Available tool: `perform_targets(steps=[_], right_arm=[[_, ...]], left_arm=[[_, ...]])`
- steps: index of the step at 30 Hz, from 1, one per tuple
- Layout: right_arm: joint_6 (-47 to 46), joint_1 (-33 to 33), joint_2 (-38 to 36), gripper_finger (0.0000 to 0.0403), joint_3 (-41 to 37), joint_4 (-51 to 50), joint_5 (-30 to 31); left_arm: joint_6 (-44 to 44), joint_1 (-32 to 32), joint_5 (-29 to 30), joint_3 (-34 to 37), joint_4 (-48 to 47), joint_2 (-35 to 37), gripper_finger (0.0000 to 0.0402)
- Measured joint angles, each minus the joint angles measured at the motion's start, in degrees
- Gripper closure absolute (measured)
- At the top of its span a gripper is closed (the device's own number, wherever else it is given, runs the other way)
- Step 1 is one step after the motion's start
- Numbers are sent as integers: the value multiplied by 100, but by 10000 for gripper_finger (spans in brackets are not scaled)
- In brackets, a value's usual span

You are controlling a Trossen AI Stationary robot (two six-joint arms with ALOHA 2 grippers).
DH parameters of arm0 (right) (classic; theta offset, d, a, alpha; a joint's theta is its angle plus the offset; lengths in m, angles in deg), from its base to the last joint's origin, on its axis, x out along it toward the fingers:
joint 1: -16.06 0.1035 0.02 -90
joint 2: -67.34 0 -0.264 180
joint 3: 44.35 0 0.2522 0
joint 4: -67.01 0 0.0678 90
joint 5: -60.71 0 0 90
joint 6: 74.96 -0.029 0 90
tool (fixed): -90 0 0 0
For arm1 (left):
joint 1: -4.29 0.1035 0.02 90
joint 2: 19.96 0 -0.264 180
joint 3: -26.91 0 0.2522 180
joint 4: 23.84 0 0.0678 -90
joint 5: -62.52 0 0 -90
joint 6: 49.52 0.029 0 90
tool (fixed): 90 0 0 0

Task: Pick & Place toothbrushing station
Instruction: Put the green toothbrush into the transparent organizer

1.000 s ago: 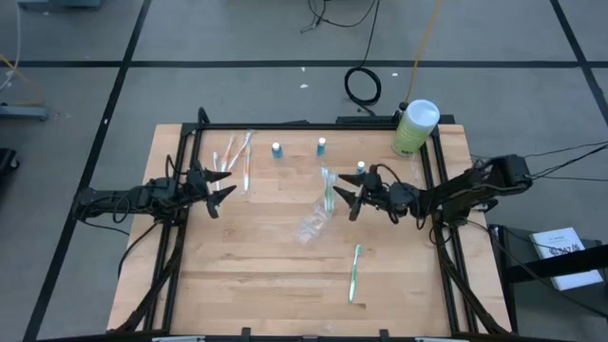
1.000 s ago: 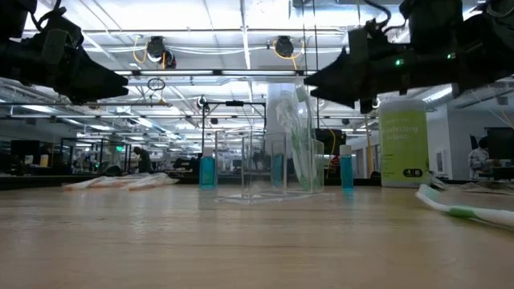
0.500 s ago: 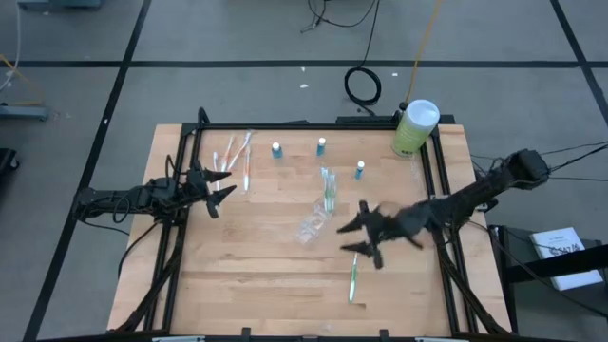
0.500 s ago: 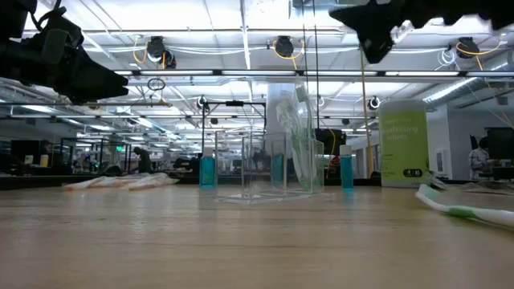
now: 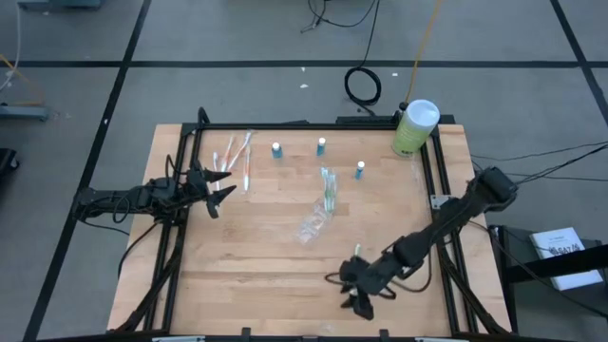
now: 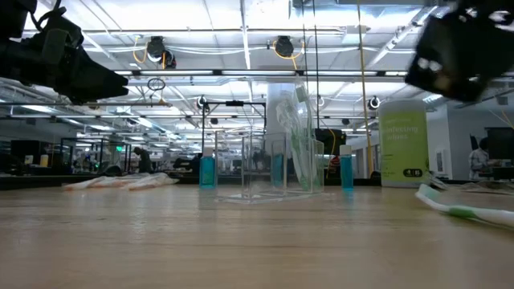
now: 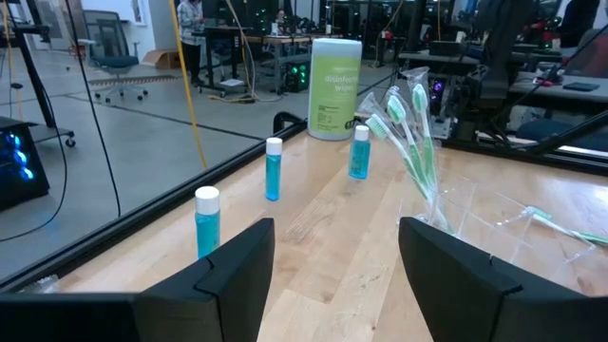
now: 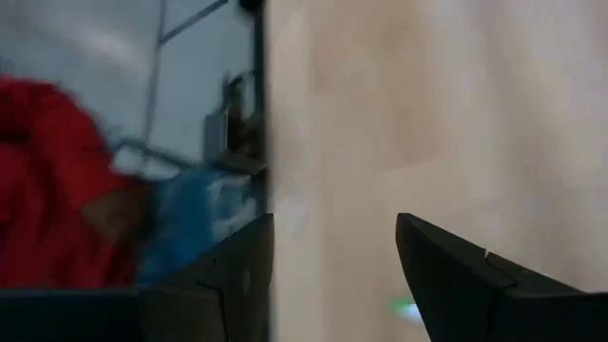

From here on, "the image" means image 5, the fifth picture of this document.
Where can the grey metal base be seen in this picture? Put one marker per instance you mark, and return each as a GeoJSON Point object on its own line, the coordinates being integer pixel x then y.
{"type": "Point", "coordinates": [59, 4]}
{"type": "Point", "coordinates": [24, 113]}

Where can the teal bottle with white cap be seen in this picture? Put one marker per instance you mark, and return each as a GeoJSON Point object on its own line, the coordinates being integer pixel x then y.
{"type": "Point", "coordinates": [276, 152]}
{"type": "Point", "coordinates": [359, 172]}
{"type": "Point", "coordinates": [321, 149]}

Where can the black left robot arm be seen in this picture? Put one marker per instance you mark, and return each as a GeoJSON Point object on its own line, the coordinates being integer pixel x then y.
{"type": "Point", "coordinates": [119, 199]}

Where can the black chair base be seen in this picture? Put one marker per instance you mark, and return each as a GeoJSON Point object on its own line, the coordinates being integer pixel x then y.
{"type": "Point", "coordinates": [5, 164]}

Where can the green disinfecting wipes canister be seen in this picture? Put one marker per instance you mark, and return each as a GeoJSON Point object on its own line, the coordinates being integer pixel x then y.
{"type": "Point", "coordinates": [413, 130]}

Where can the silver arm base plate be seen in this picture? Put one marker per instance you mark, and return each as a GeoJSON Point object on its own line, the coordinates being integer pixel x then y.
{"type": "Point", "coordinates": [438, 202]}

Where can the white plastic strip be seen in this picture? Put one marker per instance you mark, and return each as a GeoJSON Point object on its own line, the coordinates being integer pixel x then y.
{"type": "Point", "coordinates": [439, 339]}
{"type": "Point", "coordinates": [178, 339]}

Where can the black flat box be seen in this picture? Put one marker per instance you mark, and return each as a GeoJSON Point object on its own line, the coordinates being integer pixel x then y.
{"type": "Point", "coordinates": [366, 119]}

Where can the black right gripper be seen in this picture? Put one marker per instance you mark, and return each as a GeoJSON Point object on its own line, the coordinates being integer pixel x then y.
{"type": "Point", "coordinates": [363, 278]}

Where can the white printed box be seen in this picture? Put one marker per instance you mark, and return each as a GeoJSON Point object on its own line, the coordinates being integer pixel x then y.
{"type": "Point", "coordinates": [553, 237]}

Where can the black metal stand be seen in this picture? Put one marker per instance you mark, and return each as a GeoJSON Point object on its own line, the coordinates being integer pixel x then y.
{"type": "Point", "coordinates": [546, 268]}

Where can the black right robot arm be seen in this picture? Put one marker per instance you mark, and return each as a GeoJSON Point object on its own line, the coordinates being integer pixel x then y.
{"type": "Point", "coordinates": [442, 228]}

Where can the green and white toothbrush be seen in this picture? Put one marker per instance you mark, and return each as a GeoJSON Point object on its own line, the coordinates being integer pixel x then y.
{"type": "Point", "coordinates": [334, 187]}
{"type": "Point", "coordinates": [357, 250]}
{"type": "Point", "coordinates": [324, 183]}
{"type": "Point", "coordinates": [329, 192]}

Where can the black aluminium table frame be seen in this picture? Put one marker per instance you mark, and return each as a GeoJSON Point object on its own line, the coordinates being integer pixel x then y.
{"type": "Point", "coordinates": [309, 126]}

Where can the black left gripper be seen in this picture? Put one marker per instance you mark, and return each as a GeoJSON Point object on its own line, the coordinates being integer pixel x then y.
{"type": "Point", "coordinates": [197, 183]}

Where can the clear plastic bag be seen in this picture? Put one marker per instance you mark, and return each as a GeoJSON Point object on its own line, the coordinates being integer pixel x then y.
{"type": "Point", "coordinates": [309, 228]}

